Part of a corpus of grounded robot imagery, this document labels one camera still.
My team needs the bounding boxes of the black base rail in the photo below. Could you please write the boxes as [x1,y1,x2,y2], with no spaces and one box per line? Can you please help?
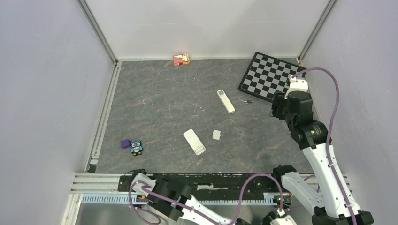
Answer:
[118,172,303,201]

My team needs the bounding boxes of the white cable duct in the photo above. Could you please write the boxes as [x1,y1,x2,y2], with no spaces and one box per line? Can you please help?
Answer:
[81,193,278,206]

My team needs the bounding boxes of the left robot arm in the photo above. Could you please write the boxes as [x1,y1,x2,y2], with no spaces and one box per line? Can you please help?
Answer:
[119,169,249,225]

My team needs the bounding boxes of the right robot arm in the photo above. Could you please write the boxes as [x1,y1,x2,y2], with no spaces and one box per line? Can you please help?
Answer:
[271,91,374,225]

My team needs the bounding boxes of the small white battery cover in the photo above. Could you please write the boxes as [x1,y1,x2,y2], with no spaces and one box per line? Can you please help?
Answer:
[212,130,221,140]

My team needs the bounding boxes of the purple block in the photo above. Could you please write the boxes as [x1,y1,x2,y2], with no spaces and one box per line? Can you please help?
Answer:
[120,139,131,149]

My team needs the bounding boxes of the black white chessboard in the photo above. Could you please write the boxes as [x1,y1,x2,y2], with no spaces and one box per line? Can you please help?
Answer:
[237,52,305,102]

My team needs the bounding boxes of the white remote red buttons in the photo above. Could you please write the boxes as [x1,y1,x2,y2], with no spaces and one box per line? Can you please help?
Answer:
[183,129,206,156]

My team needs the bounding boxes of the blue owl toy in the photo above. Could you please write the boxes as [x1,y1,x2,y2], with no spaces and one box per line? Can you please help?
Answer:
[130,141,143,156]

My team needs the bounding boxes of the slim white remote control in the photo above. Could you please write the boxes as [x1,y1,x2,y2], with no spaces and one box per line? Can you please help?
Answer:
[217,89,235,114]

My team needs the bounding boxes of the red yellow small box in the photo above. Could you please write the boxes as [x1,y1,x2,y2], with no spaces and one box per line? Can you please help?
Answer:
[172,54,190,66]

